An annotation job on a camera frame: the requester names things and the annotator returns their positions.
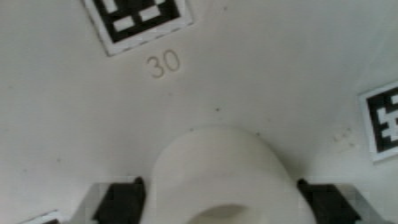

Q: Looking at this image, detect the white round table top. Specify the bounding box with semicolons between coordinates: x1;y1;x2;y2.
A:
0;0;398;224

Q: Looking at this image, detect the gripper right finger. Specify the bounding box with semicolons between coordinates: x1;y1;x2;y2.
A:
296;179;380;224

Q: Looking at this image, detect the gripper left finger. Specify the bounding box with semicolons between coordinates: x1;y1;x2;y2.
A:
69;177;145;224

